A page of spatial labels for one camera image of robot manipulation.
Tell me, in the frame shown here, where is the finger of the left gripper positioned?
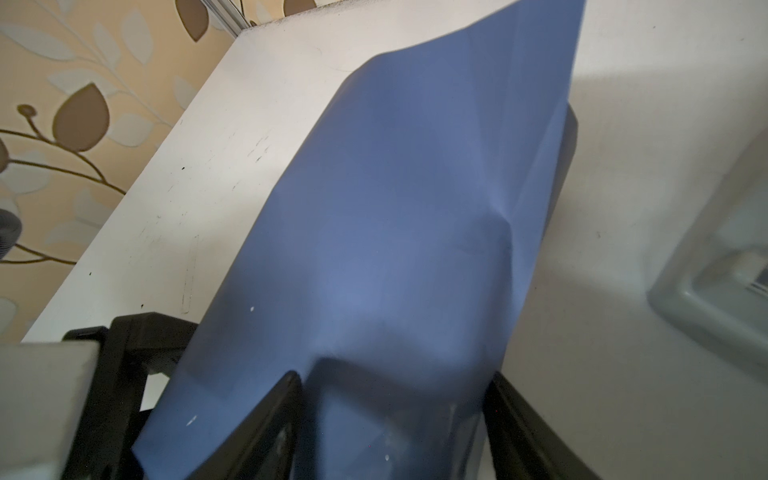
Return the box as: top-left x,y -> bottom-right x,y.
62,312 -> 197,480

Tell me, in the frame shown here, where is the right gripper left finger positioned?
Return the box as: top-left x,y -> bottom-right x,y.
189,371 -> 303,480

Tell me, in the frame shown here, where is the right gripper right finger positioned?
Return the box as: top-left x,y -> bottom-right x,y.
483,372 -> 599,480

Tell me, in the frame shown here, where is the black gift box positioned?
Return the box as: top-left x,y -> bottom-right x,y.
544,104 -> 579,230

